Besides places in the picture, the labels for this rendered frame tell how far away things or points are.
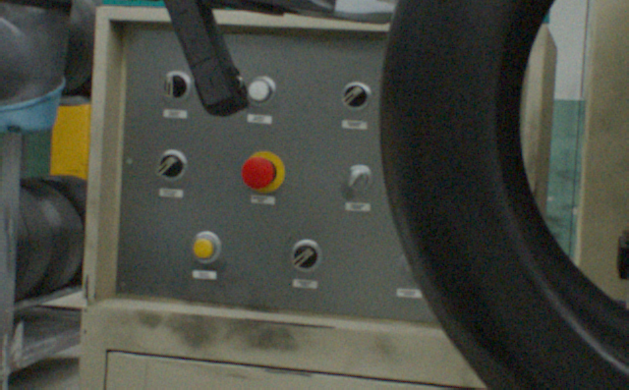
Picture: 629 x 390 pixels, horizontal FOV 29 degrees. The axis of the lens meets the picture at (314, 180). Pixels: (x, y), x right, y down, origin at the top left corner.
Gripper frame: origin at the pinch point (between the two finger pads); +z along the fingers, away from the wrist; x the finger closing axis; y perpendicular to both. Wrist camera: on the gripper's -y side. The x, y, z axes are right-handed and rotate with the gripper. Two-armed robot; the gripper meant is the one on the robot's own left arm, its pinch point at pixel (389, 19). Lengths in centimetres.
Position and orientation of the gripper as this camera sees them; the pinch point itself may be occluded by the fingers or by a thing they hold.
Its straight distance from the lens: 93.8
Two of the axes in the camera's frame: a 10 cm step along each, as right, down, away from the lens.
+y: 1.7, -9.8, -0.7
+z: 9.6, 1.8, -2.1
